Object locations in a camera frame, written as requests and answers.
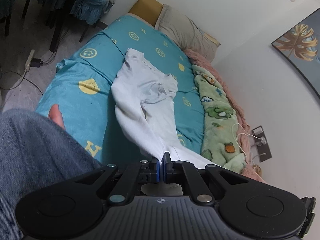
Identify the grey pillow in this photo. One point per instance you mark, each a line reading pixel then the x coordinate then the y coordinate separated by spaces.
pixel 185 33

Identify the white t-shirt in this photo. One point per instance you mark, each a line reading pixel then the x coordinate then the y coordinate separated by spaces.
pixel 144 109

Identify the blue folding chair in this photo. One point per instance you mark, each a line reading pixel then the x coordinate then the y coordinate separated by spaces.
pixel 90 12

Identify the teal patterned bed sheet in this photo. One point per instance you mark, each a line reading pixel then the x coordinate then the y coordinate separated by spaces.
pixel 82 90

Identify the wall power strip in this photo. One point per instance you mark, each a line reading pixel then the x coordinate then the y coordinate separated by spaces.
pixel 261 144

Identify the blue jeans leg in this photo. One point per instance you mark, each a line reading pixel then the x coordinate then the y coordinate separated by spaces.
pixel 35 153

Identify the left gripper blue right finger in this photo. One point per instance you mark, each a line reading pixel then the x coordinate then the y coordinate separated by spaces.
pixel 187 175

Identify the green cartoon fleece blanket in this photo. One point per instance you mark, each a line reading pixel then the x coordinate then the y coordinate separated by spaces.
pixel 220 122

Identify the gold leaf framed picture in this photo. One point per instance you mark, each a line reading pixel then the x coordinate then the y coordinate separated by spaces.
pixel 300 46

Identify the pink fluffy blanket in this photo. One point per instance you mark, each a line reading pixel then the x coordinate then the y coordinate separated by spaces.
pixel 242 131

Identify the bare foot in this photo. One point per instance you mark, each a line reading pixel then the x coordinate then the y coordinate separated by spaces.
pixel 56 116

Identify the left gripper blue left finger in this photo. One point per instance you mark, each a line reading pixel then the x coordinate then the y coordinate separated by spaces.
pixel 129 182

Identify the white floor power strip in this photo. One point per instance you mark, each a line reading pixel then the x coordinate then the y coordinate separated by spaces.
pixel 28 61

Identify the yellow headboard cushion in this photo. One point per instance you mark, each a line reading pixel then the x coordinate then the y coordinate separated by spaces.
pixel 148 10

